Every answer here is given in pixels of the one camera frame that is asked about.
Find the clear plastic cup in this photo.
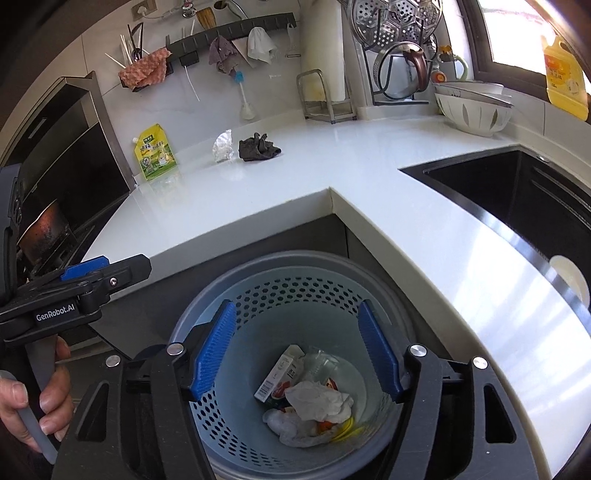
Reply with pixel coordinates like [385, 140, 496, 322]
[301, 346, 368, 423]

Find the red white milk carton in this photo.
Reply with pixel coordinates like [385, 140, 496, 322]
[253, 344, 305, 406]

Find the white tissue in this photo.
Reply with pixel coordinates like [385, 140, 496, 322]
[286, 381, 353, 424]

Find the clear plastic bag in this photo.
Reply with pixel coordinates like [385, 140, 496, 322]
[263, 409, 339, 449]

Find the grey perforated trash bin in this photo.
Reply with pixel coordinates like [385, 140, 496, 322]
[171, 251, 415, 479]

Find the black kitchen sink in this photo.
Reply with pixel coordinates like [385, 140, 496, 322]
[402, 147, 590, 329]

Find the person's left hand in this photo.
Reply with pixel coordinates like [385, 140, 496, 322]
[1, 336, 73, 454]

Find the dark frying pan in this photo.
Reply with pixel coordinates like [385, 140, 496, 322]
[18, 199, 78, 276]

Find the yellow plastic lid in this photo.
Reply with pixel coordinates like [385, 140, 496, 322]
[331, 417, 365, 443]

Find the yellow seasoning pouch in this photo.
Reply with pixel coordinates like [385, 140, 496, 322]
[134, 124, 177, 181]

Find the black range hood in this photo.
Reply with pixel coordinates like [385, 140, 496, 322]
[1, 72, 135, 281]

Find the crumpled white checked paper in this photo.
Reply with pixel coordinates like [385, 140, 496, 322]
[212, 129, 235, 163]

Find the black cloth rag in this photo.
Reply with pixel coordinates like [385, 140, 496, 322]
[238, 132, 281, 162]

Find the white bottle brush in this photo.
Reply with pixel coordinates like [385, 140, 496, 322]
[233, 69, 256, 121]

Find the pink dish cloth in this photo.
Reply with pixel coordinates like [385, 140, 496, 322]
[118, 47, 171, 90]

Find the grey hanging cloth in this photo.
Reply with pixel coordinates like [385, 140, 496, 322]
[208, 36, 239, 77]

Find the steel cutting board rack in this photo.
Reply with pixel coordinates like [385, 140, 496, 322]
[297, 69, 358, 125]

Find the white hanging cloth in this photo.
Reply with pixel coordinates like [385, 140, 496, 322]
[247, 26, 277, 64]

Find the steel pot lid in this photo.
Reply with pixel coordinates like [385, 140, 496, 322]
[373, 41, 430, 101]

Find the black dish rack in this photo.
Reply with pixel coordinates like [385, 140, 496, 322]
[342, 1, 443, 106]

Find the white cutting board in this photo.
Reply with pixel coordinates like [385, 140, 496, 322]
[300, 0, 346, 102]

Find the yellow oil bottle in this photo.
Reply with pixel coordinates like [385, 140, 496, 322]
[542, 35, 589, 121]

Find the steel steamer basket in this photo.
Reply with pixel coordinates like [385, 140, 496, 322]
[346, 0, 443, 49]

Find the black wall rail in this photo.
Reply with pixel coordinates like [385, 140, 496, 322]
[120, 12, 298, 93]

